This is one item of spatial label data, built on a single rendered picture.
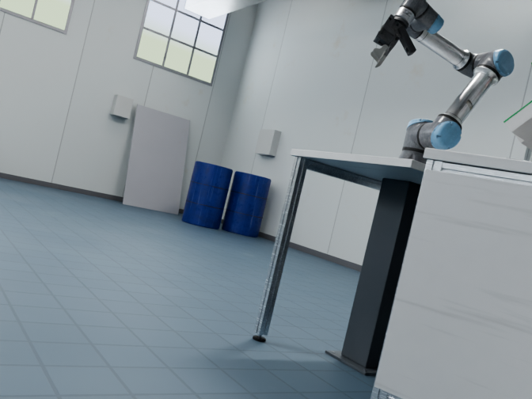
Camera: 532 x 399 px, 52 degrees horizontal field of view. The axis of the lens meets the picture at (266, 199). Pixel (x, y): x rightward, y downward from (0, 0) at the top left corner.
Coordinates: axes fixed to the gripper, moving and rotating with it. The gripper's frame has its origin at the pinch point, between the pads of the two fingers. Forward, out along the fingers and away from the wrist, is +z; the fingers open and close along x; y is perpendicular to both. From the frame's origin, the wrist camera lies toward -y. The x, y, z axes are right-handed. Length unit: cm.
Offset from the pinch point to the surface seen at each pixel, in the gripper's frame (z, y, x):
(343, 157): 38.8, -7.8, 1.0
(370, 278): 71, -49, -27
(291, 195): 59, 0, -27
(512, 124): 13, -41, 49
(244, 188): 22, 31, -614
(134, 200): 133, 174, -699
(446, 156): 37, -25, 64
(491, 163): 35, -34, 71
